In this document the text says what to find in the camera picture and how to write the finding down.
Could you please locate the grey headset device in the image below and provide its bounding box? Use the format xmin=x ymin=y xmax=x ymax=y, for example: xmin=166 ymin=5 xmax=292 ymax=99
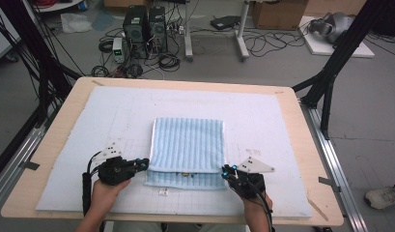
xmin=308 ymin=12 xmax=355 ymax=44

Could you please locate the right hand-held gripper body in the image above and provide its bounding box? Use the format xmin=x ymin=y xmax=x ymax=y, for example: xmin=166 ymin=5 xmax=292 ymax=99
xmin=231 ymin=157 xmax=276 ymax=200

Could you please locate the white desk leg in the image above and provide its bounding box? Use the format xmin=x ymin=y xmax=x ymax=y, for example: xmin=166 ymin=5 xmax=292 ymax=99
xmin=235 ymin=0 xmax=251 ymax=62
xmin=183 ymin=0 xmax=195 ymax=63

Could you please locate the black metal frame strut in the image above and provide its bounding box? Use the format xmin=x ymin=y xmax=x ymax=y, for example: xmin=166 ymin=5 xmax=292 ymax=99
xmin=291 ymin=0 xmax=391 ymax=141
xmin=0 ymin=0 xmax=84 ymax=128

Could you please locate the coiled black cable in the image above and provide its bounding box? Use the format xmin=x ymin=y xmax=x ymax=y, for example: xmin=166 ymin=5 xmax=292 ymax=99
xmin=91 ymin=65 xmax=110 ymax=78
xmin=98 ymin=38 xmax=114 ymax=54
xmin=157 ymin=52 xmax=182 ymax=73

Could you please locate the large cardboard box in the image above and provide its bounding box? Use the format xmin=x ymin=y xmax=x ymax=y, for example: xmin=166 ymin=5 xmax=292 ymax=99
xmin=251 ymin=0 xmax=310 ymax=32

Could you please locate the large black computer tower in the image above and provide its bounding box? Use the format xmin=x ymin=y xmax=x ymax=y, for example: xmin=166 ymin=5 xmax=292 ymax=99
xmin=122 ymin=5 xmax=150 ymax=60

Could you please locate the teal plastic bag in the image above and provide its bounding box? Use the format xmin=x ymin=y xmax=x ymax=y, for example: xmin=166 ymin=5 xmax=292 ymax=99
xmin=91 ymin=9 xmax=117 ymax=32

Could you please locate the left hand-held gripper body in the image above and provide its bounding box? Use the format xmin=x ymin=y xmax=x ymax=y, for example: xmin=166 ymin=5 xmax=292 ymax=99
xmin=98 ymin=143 xmax=139 ymax=187

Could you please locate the person's left hand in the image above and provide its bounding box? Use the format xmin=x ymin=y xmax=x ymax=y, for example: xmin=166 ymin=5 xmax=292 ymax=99
xmin=90 ymin=179 xmax=132 ymax=214

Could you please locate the slim black computer tower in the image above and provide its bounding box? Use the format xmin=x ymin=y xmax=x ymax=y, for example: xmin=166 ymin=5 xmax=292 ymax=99
xmin=148 ymin=6 xmax=169 ymax=54

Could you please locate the black tape piece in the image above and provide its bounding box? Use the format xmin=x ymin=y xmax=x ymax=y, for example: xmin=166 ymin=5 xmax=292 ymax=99
xmin=318 ymin=176 xmax=342 ymax=193
xmin=18 ymin=160 xmax=41 ymax=171

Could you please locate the white floor board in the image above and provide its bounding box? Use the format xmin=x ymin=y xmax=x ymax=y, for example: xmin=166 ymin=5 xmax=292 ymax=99
xmin=297 ymin=15 xmax=376 ymax=59

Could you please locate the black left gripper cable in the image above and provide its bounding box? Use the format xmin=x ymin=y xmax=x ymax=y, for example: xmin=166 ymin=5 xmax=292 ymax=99
xmin=81 ymin=151 xmax=103 ymax=218

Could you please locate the white plastic bag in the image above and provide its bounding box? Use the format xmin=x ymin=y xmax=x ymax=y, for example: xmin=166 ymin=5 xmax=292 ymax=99
xmin=60 ymin=13 xmax=94 ymax=35

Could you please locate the flat black device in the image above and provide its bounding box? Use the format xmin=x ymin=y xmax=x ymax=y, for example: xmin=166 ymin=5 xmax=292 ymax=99
xmin=210 ymin=14 xmax=242 ymax=31

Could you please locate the white power supply unit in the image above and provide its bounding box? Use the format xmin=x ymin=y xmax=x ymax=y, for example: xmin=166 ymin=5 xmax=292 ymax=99
xmin=112 ymin=37 xmax=126 ymax=64

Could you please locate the aluminium rail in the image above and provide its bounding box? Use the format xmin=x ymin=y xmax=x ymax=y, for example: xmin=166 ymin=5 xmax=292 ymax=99
xmin=0 ymin=104 xmax=59 ymax=212
xmin=300 ymin=99 xmax=369 ymax=232

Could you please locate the white grid mat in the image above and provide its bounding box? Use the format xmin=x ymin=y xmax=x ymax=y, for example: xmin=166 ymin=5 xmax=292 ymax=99
xmin=35 ymin=85 xmax=314 ymax=220

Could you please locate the tangle of black floor cables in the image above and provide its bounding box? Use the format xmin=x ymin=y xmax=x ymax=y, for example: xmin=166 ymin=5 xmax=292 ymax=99
xmin=242 ymin=27 xmax=308 ymax=59

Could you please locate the person's right hand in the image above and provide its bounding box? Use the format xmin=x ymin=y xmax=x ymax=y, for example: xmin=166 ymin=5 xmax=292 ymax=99
xmin=242 ymin=191 xmax=273 ymax=216

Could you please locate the blue striped towel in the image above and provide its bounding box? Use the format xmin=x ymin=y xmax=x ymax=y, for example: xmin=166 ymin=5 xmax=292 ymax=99
xmin=144 ymin=117 xmax=229 ymax=190

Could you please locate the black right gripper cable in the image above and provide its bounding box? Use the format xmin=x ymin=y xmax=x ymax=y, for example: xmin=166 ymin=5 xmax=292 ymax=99
xmin=249 ymin=182 xmax=276 ymax=232

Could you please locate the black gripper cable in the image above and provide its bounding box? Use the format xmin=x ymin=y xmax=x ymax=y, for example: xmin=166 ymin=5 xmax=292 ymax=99
xmin=249 ymin=182 xmax=276 ymax=232
xmin=81 ymin=151 xmax=103 ymax=218

